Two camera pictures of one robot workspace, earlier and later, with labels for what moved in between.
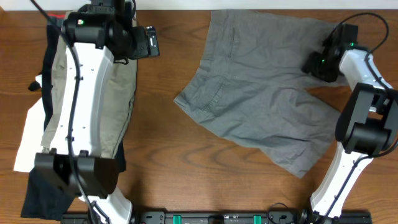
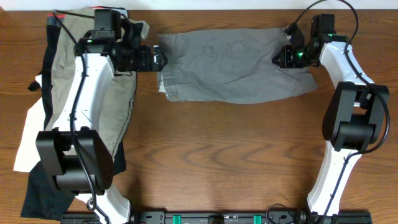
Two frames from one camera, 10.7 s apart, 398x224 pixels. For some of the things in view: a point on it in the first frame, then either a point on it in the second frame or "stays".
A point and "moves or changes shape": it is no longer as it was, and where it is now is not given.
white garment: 34,129 stays
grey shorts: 253,84 moves or changes shape
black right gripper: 311,65 to 286,62
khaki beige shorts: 119,92 stays
